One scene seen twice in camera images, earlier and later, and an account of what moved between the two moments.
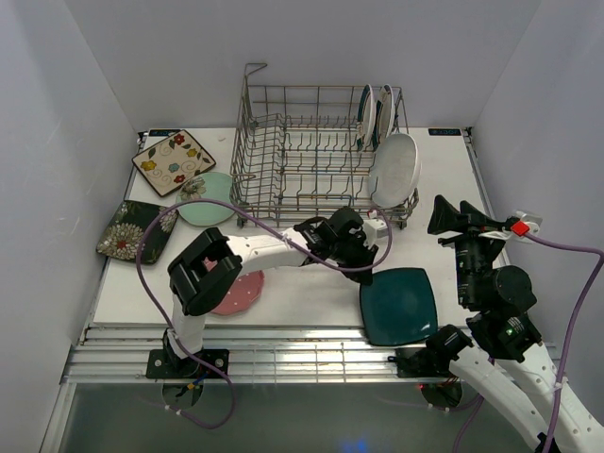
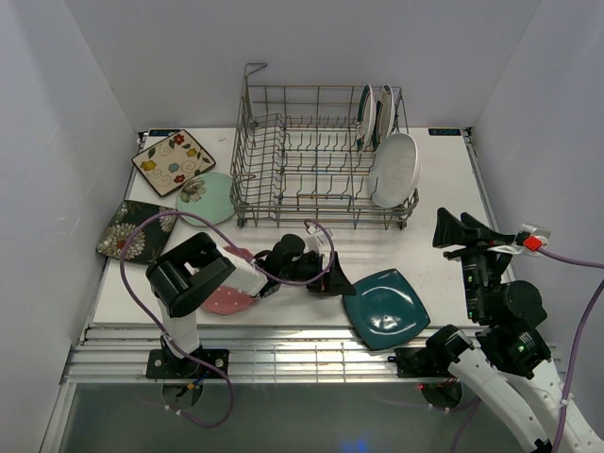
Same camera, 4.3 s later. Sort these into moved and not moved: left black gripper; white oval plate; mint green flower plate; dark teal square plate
Moved: dark teal square plate; left black gripper
Not moved: mint green flower plate; white oval plate
